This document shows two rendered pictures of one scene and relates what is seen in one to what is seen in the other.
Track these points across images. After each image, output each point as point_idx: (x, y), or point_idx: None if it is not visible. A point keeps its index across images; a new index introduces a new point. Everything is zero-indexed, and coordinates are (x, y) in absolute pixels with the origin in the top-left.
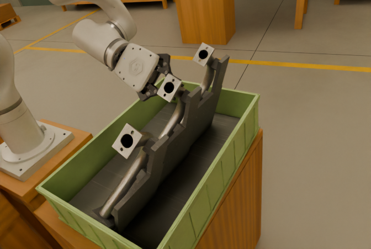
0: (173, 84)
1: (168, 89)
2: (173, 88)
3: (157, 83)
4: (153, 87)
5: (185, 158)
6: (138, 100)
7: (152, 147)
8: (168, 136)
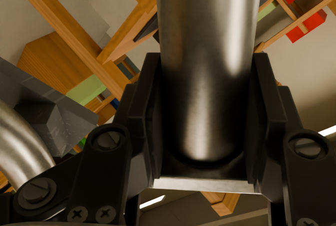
0: (234, 113)
1: (186, 125)
2: (203, 62)
3: None
4: (135, 220)
5: None
6: None
7: (70, 150)
8: (98, 119)
